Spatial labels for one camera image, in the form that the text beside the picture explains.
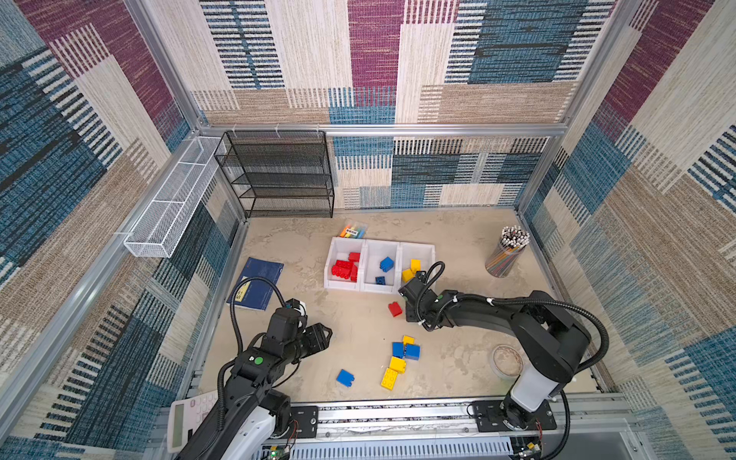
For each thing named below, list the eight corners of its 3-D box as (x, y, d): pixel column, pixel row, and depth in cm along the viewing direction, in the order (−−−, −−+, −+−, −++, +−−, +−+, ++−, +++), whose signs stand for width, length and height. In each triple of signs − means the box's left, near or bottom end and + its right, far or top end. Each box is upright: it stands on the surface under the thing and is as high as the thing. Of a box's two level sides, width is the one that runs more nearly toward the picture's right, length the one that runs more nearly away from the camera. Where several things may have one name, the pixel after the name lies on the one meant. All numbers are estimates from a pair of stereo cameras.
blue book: (228, 310, 96) (225, 306, 94) (244, 262, 108) (242, 258, 106) (278, 310, 96) (276, 306, 94) (289, 261, 108) (287, 258, 106)
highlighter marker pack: (340, 237, 115) (340, 233, 113) (345, 226, 118) (344, 222, 117) (361, 241, 113) (361, 238, 112) (366, 230, 117) (365, 226, 115)
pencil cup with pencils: (488, 278, 103) (508, 244, 88) (483, 260, 107) (500, 225, 93) (510, 278, 103) (533, 244, 88) (504, 260, 107) (525, 225, 93)
